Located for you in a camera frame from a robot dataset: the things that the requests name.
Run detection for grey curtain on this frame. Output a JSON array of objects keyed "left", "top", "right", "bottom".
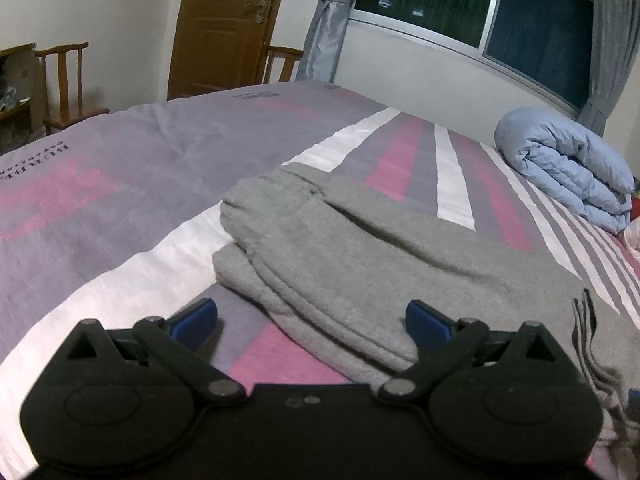
[
  {"left": 576, "top": 0, "right": 640, "bottom": 137},
  {"left": 299, "top": 0, "right": 372, "bottom": 84}
]

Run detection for cluttered wooden desk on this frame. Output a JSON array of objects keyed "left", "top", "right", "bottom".
[{"left": 0, "top": 44, "right": 47, "bottom": 157}]

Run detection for brown wooden door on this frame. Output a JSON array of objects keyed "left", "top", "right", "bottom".
[{"left": 166, "top": 0, "right": 294, "bottom": 102}]

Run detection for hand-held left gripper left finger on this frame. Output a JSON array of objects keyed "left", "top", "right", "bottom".
[{"left": 61, "top": 298, "right": 249, "bottom": 408}]

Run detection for metal door handle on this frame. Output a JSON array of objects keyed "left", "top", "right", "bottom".
[{"left": 244, "top": 0, "right": 274, "bottom": 24}]

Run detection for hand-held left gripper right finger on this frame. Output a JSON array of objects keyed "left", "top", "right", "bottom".
[{"left": 376, "top": 299, "right": 567, "bottom": 406}]

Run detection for wooden chair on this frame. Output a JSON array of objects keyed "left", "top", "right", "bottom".
[
  {"left": 259, "top": 44, "right": 304, "bottom": 84},
  {"left": 34, "top": 42, "right": 111, "bottom": 135}
]

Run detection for grey pants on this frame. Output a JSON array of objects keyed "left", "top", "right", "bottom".
[{"left": 212, "top": 162, "right": 640, "bottom": 443}]

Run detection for bed with striped sheet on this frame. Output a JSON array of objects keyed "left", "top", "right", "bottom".
[{"left": 0, "top": 79, "right": 640, "bottom": 478}]

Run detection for light blue folded duvet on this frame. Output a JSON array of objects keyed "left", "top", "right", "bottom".
[{"left": 493, "top": 106, "right": 637, "bottom": 235}]

